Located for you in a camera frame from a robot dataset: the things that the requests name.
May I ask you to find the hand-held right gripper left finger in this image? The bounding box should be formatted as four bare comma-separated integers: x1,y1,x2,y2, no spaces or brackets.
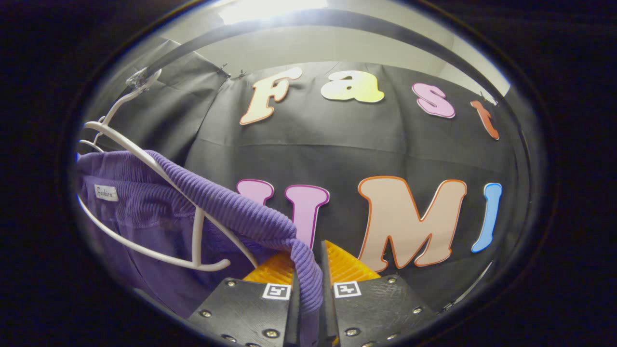
187,251,299,347

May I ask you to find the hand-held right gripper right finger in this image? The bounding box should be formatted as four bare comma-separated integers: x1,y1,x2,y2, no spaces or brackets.
320,240,438,347

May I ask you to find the white plastic clothes hanger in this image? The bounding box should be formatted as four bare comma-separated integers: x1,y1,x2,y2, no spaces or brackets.
76,67,258,272

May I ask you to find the purple corduroy jacket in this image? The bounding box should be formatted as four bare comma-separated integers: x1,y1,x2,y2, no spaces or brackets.
76,149,324,347

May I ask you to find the black clothes rack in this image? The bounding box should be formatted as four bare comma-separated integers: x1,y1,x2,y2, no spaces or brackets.
128,7,533,309

